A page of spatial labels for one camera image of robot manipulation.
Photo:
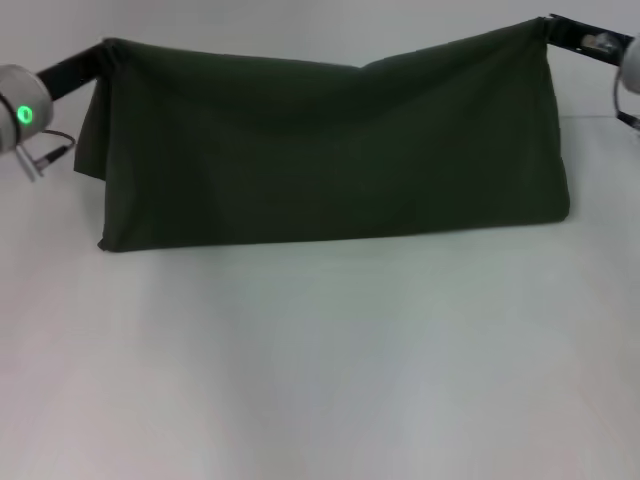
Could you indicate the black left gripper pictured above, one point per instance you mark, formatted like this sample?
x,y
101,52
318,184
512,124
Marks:
x,y
67,75

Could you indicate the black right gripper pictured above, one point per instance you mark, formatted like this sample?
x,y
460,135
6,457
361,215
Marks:
x,y
580,37

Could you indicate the dark green t-shirt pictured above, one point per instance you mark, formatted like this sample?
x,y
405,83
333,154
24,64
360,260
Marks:
x,y
325,150

